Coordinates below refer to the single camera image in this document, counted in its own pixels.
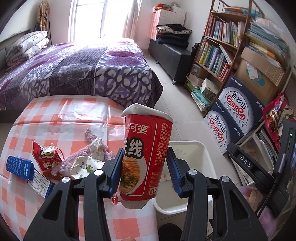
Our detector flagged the pink fuzzy cloth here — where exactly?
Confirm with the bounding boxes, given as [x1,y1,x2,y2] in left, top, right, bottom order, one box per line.
[51,128,115,176]

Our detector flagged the row of thick books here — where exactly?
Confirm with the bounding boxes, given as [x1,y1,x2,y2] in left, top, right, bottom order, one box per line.
[198,38,233,80]

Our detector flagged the blue water carton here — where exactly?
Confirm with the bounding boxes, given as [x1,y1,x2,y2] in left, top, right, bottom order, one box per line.
[203,110,253,155]
[217,74,265,138]

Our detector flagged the black coat rack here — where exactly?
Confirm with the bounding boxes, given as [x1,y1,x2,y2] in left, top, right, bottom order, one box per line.
[35,20,50,39]

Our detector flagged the row of thin books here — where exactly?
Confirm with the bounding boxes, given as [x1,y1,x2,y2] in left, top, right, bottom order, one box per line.
[205,20,245,47]

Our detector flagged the small pale carton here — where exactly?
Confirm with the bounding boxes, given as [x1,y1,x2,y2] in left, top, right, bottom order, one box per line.
[200,78,221,100]

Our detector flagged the blue white cardboard box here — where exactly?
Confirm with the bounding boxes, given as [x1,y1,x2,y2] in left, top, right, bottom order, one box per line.
[5,156,56,205]

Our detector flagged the bed with purple cover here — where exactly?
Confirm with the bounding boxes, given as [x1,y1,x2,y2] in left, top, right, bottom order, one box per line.
[0,38,163,110]

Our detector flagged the red yellow plush toy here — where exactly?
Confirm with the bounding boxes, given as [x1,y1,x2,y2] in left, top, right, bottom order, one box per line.
[154,3,173,11]

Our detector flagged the pink curtain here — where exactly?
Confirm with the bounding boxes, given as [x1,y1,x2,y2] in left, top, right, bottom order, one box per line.
[121,0,142,40]

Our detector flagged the stack of white pillows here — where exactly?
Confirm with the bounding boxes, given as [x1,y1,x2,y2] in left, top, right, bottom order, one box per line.
[6,31,49,67]

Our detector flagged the black bench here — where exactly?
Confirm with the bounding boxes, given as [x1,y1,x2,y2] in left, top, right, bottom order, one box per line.
[148,38,195,85]

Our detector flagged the stack of flat booklets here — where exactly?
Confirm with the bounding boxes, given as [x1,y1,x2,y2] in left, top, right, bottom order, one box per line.
[186,65,218,111]

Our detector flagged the white plastic bin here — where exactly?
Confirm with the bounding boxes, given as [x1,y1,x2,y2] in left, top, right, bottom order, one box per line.
[153,140,216,216]

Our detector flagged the red snack wrapper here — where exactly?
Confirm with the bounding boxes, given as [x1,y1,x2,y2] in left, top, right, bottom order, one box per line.
[31,140,65,179]

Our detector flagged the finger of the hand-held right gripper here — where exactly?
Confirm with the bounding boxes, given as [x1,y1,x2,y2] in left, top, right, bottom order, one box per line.
[226,142,237,160]

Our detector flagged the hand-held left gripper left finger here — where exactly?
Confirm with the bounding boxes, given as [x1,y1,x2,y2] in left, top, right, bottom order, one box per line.
[23,147,125,241]

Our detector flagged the brown cardboard box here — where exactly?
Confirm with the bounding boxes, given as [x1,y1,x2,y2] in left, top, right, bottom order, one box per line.
[235,46,286,106]

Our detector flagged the floral paper packet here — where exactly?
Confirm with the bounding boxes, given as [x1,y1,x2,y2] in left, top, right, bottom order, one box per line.
[69,156,104,180]

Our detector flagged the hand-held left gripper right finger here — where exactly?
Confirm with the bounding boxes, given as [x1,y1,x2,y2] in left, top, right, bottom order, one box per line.
[165,146,269,241]

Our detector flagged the black cable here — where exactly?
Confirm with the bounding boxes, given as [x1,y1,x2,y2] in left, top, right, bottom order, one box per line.
[255,152,287,217]

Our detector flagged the pile of paper folders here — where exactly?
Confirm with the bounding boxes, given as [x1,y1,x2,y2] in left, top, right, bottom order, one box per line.
[245,16,289,61]

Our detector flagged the stack of dark clothes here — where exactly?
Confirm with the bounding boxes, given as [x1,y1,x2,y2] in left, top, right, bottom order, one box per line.
[155,23,193,49]

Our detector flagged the red printed cloth bag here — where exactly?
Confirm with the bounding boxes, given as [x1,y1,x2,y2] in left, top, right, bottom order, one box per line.
[261,93,296,151]

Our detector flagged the dark round object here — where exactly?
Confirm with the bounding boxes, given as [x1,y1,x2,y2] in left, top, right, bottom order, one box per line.
[159,222,185,241]

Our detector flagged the orange checked tablecloth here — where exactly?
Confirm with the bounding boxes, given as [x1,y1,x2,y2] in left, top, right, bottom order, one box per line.
[0,95,160,241]

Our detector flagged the window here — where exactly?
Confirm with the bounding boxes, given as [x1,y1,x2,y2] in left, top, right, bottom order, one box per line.
[69,0,132,42]

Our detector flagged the pink checked storage box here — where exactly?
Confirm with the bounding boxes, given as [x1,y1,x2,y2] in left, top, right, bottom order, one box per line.
[150,9,187,40]

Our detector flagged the red instant noodle cup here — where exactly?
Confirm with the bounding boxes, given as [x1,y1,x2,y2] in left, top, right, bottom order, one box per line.
[117,103,174,210]

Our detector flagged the wooden bookshelf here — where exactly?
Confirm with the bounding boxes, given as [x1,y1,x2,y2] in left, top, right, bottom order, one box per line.
[184,0,266,118]

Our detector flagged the pile of magazines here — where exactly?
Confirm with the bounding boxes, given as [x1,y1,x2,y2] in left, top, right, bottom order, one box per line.
[238,127,281,186]

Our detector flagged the plaid garment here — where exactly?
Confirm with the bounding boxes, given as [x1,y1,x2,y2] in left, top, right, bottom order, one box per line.
[38,0,51,33]

